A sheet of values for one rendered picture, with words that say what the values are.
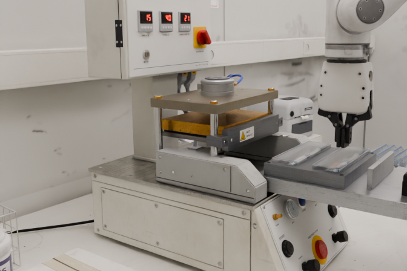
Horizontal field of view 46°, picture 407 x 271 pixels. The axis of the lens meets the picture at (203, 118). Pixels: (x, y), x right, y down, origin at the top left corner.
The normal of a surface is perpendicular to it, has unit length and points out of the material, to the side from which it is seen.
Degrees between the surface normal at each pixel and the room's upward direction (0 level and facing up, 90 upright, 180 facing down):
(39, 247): 0
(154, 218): 90
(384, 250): 0
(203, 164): 90
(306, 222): 65
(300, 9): 90
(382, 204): 90
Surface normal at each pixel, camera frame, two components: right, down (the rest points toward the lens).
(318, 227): 0.73, -0.32
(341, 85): -0.56, 0.18
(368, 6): -0.05, 0.16
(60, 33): 0.77, 0.11
